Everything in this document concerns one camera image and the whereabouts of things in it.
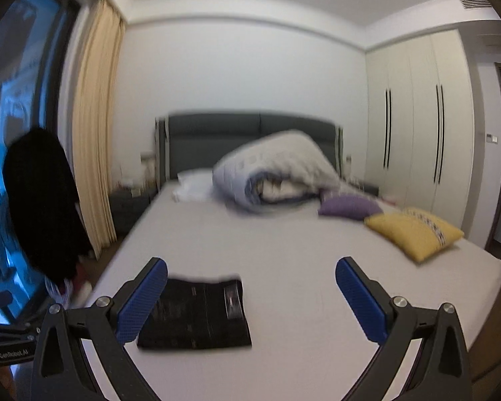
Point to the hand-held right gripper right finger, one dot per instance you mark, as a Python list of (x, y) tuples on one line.
[(361, 305)]

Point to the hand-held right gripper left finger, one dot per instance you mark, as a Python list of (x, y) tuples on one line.
[(142, 300)]

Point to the black pants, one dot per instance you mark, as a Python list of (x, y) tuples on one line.
[(200, 317)]

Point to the white pink clothing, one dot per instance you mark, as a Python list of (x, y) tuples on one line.
[(73, 290)]

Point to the yellow pillow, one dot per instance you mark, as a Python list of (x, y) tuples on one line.
[(409, 229)]

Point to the dark grey nightstand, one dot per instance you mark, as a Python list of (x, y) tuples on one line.
[(129, 209)]

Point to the bed with white sheet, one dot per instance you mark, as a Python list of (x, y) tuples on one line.
[(284, 250)]

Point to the purple pillow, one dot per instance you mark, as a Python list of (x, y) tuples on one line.
[(348, 206)]

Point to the white pillow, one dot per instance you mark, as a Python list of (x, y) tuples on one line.
[(196, 183)]

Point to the hanging black clothing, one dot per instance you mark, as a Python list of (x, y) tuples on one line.
[(41, 200)]

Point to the rolled light grey duvet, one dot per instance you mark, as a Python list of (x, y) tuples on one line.
[(284, 163)]

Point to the dark grey headboard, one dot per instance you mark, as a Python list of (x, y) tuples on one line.
[(200, 142)]

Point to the beige curtain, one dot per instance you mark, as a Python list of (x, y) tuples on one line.
[(98, 133)]

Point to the white wardrobe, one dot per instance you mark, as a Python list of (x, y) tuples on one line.
[(413, 133)]

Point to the window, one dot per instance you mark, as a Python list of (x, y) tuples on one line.
[(21, 71)]

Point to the ceiling air vent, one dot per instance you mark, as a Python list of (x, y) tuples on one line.
[(476, 3)]

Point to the wall switch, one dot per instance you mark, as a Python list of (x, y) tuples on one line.
[(492, 138)]

